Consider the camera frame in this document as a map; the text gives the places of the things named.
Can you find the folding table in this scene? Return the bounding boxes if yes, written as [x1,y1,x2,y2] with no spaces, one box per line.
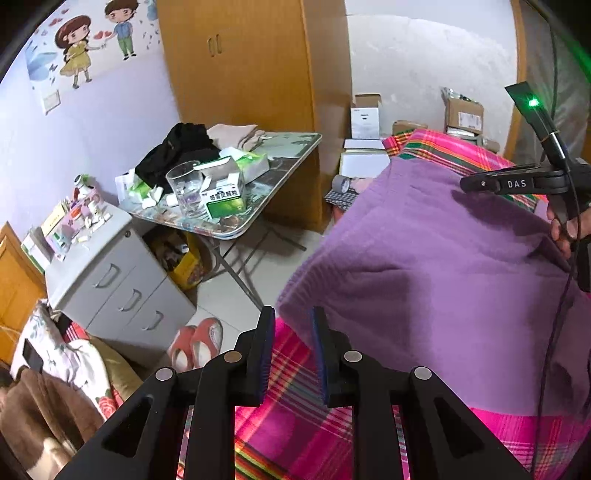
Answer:
[124,131,323,310]

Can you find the flat white boxes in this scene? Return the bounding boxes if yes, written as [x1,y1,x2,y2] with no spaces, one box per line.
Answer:
[341,138,391,178]

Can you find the clear glass cup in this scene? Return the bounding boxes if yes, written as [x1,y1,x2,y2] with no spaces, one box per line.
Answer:
[165,160,206,217]

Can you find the beige cloth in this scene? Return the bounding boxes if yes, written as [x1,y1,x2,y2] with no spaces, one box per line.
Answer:
[206,124,266,153]

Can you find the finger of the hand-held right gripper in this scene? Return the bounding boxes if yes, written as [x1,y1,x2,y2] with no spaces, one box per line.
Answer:
[460,166,566,195]

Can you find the wooden door frame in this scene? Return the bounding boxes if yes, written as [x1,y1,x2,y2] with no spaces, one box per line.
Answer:
[502,0,528,160]

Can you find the floral blanket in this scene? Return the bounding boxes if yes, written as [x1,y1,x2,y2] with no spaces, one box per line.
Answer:
[11,300,118,418]

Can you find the open cardboard box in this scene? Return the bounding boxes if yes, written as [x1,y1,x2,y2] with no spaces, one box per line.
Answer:
[441,87,485,136]

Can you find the yellow bag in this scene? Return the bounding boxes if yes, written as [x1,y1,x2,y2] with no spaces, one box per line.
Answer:
[145,226,208,291]

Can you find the crumpled green white packet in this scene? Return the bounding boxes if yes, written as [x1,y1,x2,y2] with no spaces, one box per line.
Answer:
[115,168,162,209]

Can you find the grey drawer cabinet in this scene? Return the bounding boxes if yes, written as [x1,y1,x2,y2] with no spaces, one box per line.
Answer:
[45,203,197,356]

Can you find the clear plastic curtain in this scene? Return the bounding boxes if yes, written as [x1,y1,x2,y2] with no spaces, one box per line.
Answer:
[517,0,591,167]

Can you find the wooden wardrobe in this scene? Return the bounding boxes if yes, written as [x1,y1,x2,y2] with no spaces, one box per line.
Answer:
[157,0,352,232]

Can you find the small cardboard box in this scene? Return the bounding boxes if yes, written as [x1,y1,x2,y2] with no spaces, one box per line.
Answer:
[392,120,428,139]

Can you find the green white medicine box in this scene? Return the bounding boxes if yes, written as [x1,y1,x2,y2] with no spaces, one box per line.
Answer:
[199,157,245,220]

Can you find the pink green plaid bed sheet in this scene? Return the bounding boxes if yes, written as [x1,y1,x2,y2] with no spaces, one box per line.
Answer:
[178,129,591,480]

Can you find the cartoon wall sticker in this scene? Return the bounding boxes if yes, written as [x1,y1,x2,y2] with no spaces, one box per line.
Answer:
[25,0,160,90]

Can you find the pink slipper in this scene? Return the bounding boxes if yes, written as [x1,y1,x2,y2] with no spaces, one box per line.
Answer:
[191,318,223,367]
[167,325,199,372]

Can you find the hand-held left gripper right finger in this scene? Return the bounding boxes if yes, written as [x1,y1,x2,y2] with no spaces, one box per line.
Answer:
[312,305,532,480]

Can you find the purple sweater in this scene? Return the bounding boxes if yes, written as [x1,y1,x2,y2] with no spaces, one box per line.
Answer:
[276,159,591,416]

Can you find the brown blanket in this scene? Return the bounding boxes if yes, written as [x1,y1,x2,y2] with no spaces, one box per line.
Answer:
[0,364,105,480]

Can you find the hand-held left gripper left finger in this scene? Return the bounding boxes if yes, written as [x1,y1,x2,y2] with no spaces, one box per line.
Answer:
[55,305,277,480]

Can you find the pile of small packets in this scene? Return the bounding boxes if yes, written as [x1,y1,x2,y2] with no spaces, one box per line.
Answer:
[21,174,114,273]

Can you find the black clothes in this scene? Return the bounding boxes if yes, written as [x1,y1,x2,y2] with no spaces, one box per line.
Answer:
[135,122,221,192]

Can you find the person's right hand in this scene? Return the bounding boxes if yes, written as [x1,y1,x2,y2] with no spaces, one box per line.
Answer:
[546,205,583,260]

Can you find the green white tissue pack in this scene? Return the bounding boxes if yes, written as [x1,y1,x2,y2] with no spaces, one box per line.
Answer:
[219,147,271,183]

